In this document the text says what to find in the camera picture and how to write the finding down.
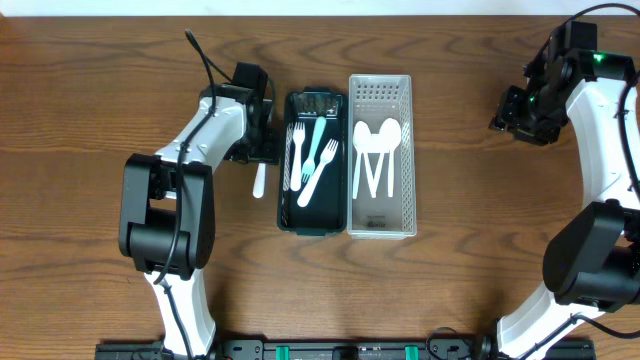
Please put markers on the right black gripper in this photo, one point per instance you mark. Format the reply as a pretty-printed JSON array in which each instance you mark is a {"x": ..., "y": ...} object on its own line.
[{"x": 507, "y": 112}]

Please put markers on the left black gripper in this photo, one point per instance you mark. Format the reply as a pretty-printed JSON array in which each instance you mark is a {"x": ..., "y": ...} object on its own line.
[{"x": 270, "y": 149}]

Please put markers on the white thick-handled fork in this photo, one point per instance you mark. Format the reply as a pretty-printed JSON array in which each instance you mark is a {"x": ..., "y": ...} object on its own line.
[{"x": 299, "y": 134}]

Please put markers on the white thick-handled spoon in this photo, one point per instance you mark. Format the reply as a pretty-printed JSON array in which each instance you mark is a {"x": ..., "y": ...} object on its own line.
[{"x": 260, "y": 181}]

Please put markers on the teal green fork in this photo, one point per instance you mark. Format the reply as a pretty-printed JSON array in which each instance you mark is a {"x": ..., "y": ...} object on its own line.
[{"x": 308, "y": 166}]

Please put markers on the dark green plastic basket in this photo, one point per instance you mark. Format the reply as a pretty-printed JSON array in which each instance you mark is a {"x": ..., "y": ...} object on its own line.
[{"x": 326, "y": 212}]

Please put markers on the pale green fork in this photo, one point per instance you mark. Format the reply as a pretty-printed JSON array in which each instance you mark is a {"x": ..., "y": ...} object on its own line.
[{"x": 326, "y": 157}]

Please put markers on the white plastic spoon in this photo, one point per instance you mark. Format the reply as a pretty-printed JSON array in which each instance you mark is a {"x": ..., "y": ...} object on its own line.
[
  {"x": 356, "y": 173},
  {"x": 391, "y": 133}
]

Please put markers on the white plastic spoon angled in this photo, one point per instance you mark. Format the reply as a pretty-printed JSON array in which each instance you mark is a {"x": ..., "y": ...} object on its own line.
[{"x": 362, "y": 138}]

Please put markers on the clear perforated plastic basket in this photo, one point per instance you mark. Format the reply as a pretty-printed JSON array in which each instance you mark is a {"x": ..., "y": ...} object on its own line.
[{"x": 382, "y": 193}]

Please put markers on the white plastic spoon lowest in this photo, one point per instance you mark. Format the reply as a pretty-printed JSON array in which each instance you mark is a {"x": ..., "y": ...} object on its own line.
[{"x": 374, "y": 172}]

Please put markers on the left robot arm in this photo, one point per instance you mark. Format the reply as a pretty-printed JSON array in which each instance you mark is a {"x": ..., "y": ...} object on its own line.
[{"x": 167, "y": 218}]

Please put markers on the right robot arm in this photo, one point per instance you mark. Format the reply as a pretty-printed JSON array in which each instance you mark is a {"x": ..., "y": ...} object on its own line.
[{"x": 591, "y": 267}]

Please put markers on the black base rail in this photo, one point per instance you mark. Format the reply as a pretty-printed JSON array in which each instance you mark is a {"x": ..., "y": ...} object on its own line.
[{"x": 449, "y": 347}]

